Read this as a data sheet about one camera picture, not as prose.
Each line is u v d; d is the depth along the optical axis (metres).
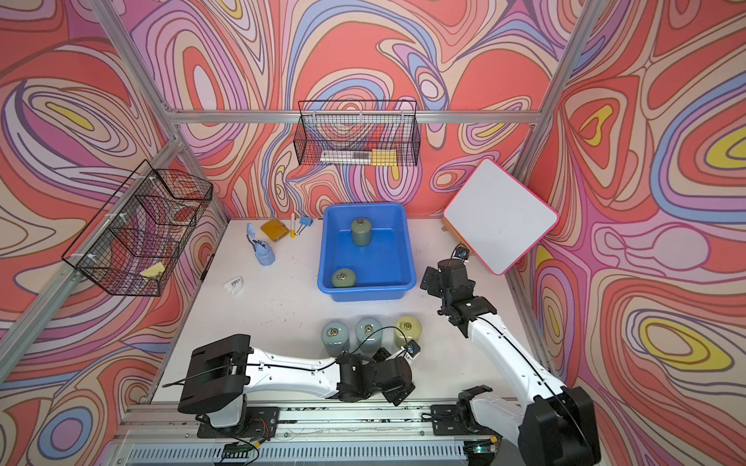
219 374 0.46
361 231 1.06
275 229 1.14
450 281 0.62
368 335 0.80
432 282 0.75
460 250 0.73
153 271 0.71
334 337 0.80
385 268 1.05
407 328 0.80
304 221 1.19
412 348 0.66
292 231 1.15
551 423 0.39
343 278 0.91
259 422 0.73
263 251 1.01
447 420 0.73
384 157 0.82
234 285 0.98
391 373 0.57
